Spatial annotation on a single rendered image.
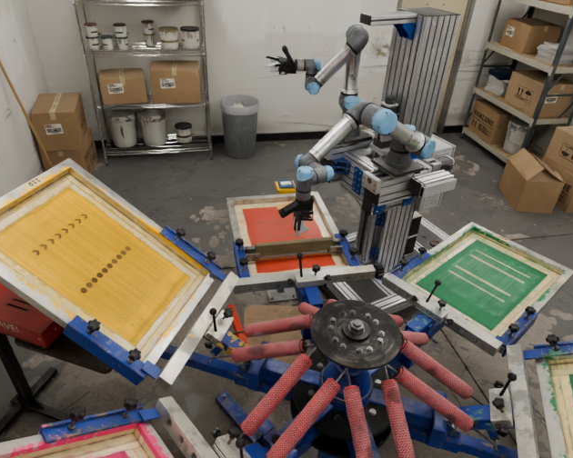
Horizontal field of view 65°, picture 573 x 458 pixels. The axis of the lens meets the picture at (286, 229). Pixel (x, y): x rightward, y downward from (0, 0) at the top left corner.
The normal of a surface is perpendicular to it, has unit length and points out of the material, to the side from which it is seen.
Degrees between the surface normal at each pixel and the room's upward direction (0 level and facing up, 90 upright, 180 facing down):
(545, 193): 90
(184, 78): 88
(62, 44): 90
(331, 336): 0
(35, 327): 0
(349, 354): 0
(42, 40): 90
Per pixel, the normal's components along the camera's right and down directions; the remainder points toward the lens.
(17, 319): 0.04, -0.82
